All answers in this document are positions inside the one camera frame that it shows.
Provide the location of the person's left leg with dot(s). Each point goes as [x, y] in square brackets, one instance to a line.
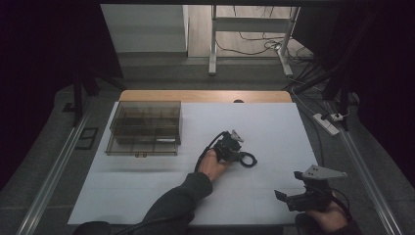
[93, 228]

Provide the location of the brown transparent drawer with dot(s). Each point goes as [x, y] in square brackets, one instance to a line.
[140, 148]

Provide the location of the person's left hand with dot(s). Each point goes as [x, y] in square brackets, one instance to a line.
[212, 166]

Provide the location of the white power strip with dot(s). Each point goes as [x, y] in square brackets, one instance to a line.
[326, 125]

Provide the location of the black table grommet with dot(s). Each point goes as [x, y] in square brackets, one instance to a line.
[238, 101]

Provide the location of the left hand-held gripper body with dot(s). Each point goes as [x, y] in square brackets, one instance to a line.
[228, 147]

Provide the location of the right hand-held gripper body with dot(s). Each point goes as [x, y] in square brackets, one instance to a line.
[310, 199]

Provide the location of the person's right hand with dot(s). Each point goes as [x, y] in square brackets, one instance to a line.
[328, 218]

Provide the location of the white cabinet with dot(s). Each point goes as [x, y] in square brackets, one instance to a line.
[147, 29]

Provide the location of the person's right leg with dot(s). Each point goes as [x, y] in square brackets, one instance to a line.
[301, 226]

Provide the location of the brown transparent drawer box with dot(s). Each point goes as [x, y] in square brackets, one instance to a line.
[147, 114]

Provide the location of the white metal desk frame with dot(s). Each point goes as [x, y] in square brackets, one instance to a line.
[212, 39]

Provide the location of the large black floor socket plate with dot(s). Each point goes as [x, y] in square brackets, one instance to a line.
[87, 138]

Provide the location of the aluminium floor rail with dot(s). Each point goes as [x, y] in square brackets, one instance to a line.
[368, 182]
[55, 173]

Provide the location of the black tripod stand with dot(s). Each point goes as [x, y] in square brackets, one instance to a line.
[344, 94]
[77, 98]

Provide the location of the small black floor socket plate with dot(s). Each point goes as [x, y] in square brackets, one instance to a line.
[68, 107]

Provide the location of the person's leg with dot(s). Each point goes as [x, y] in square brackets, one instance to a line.
[301, 226]
[93, 228]

